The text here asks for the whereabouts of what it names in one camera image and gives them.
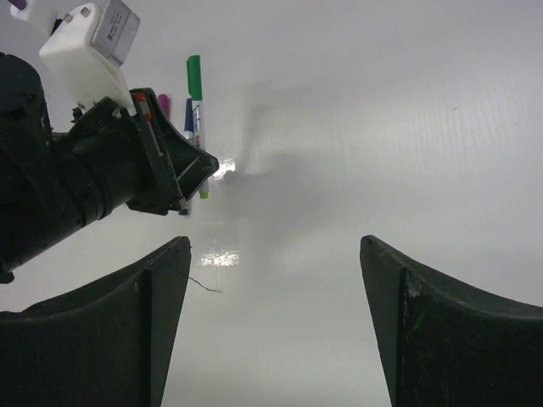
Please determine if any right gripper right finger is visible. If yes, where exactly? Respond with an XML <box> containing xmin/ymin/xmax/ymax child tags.
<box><xmin>360</xmin><ymin>236</ymin><xmax>542</xmax><ymax>406</ymax></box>

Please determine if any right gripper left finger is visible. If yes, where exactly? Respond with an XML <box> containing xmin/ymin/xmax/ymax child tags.
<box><xmin>1</xmin><ymin>237</ymin><xmax>191</xmax><ymax>406</ymax></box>

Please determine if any green pen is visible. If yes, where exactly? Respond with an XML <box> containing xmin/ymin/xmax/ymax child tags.
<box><xmin>186</xmin><ymin>54</ymin><xmax>211</xmax><ymax>200</ymax></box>

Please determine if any blue pen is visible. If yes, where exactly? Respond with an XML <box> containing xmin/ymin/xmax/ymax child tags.
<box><xmin>181</xmin><ymin>98</ymin><xmax>194</xmax><ymax>216</ymax></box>

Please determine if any purple pen cap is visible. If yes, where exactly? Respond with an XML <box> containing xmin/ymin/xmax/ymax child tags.
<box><xmin>158</xmin><ymin>93</ymin><xmax>171</xmax><ymax>120</ymax></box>

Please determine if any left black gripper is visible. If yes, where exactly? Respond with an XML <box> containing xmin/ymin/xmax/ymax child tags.
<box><xmin>70</xmin><ymin>88</ymin><xmax>219</xmax><ymax>216</ymax></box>

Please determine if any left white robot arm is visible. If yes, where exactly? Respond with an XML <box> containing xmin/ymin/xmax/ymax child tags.
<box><xmin>1</xmin><ymin>54</ymin><xmax>219</xmax><ymax>284</ymax></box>

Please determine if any blue pen cap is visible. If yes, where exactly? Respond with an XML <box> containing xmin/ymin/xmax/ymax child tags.
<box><xmin>184</xmin><ymin>98</ymin><xmax>194</xmax><ymax>134</ymax></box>

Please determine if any green pen cap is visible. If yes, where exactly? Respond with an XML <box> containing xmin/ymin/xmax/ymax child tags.
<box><xmin>186</xmin><ymin>55</ymin><xmax>203</xmax><ymax>101</ymax></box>

